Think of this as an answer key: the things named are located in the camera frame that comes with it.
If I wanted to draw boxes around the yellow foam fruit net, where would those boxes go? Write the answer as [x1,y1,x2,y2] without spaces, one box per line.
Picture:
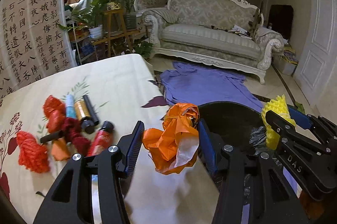
[261,94,296,150]

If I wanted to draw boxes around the small orange paper piece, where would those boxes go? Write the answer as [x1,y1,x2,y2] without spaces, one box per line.
[51,138,70,161]

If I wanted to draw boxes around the red bottle black cap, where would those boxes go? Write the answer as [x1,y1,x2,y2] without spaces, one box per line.
[87,121,114,157]

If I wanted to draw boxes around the dark red satin cloth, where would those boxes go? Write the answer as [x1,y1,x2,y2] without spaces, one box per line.
[61,117,91,156]

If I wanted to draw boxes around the red foam fruit net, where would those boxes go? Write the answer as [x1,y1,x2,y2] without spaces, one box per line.
[16,131,50,174]

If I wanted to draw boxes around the orange plastic bag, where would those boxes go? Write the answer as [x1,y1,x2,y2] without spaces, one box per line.
[142,103,200,175]

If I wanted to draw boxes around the black trash bin with bag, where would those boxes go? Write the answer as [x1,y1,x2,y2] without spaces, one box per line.
[196,101,280,224]

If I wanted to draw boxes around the white panel door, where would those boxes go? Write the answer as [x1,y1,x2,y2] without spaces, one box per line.
[294,0,336,106]

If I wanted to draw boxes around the black short cylinder tube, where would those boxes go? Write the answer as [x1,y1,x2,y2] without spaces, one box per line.
[40,130,64,144]

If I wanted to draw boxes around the gold bottle black cap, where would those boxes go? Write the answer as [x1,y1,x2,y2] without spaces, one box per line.
[74,100,95,134]

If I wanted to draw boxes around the box with stacked items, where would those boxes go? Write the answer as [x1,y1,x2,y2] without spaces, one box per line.
[273,44,299,76]

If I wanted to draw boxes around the thin black tube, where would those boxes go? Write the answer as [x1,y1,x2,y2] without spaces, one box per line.
[83,95,99,126]

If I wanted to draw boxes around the light blue small tube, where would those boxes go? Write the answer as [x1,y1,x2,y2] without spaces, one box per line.
[65,94,76,119]

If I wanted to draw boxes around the red crumpled plastic wrapper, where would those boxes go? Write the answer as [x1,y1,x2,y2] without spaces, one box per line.
[43,95,66,133]

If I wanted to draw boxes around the floral cream tablecloth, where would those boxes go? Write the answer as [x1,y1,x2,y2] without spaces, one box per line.
[1,55,219,223]

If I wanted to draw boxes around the papers clutter on sofa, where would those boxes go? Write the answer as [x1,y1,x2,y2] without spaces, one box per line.
[210,24,254,39]

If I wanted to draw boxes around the purple cloth on floor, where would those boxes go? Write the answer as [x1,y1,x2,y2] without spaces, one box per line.
[160,62,262,113]

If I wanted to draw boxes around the ornate white grey sofa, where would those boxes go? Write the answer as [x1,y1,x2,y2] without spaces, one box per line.
[142,0,285,84]

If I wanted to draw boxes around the white metal shelf rack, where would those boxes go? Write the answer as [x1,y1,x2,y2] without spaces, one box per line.
[66,19,98,66]

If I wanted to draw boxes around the low green floor plant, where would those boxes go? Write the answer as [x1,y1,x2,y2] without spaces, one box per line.
[134,41,153,59]

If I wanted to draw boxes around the calligraphy screen panel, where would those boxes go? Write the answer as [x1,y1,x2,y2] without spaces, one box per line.
[1,0,76,105]

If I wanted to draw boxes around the striped sofa cushion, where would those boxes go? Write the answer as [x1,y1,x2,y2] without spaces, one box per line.
[151,8,178,24]

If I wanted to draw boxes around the wooden plant stand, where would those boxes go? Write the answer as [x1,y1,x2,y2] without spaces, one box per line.
[92,9,140,58]

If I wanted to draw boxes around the potted plant white pot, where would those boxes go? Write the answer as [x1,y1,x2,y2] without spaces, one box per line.
[58,0,103,40]

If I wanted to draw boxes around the ornate grey armchair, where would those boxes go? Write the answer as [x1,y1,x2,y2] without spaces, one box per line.
[134,0,166,12]

